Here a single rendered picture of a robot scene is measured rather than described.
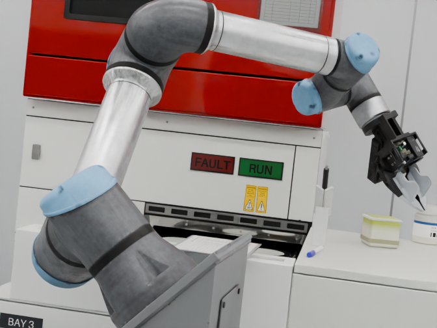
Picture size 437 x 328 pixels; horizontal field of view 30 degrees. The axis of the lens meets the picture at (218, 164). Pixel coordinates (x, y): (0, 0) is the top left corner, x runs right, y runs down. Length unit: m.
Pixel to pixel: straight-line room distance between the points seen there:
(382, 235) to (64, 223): 0.90
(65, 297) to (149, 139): 0.70
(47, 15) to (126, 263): 1.19
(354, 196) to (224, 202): 1.53
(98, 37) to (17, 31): 1.78
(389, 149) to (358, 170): 1.91
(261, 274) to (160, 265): 0.40
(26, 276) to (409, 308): 0.74
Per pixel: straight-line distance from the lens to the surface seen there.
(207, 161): 2.18
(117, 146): 1.44
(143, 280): 1.17
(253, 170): 2.16
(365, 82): 1.78
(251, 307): 1.56
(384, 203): 3.64
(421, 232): 2.09
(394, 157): 1.72
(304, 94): 1.70
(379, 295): 1.55
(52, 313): 1.66
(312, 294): 1.55
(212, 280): 1.13
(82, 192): 1.21
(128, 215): 1.21
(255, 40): 1.53
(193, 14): 1.48
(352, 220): 3.65
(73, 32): 2.24
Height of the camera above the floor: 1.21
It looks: 3 degrees down
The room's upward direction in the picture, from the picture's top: 6 degrees clockwise
